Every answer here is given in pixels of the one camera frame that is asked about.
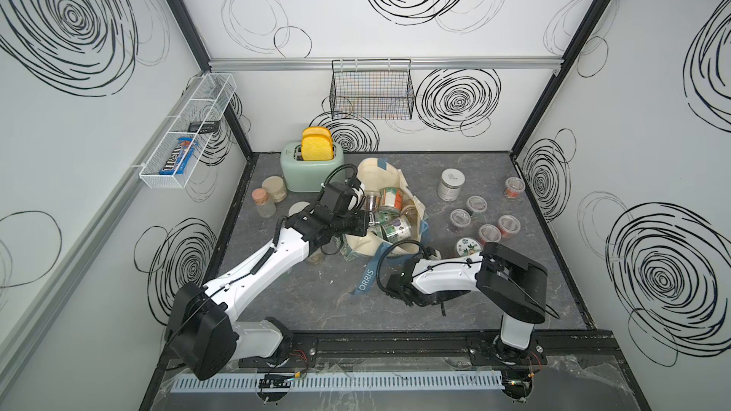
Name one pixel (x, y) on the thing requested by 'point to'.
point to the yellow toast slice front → (317, 147)
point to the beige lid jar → (276, 188)
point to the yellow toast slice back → (317, 129)
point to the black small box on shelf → (205, 127)
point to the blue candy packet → (177, 157)
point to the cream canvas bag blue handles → (374, 174)
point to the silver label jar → (450, 185)
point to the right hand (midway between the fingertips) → (454, 290)
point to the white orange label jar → (390, 199)
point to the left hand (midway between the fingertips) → (368, 218)
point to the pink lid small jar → (265, 205)
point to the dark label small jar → (370, 203)
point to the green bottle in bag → (397, 229)
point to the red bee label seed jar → (514, 185)
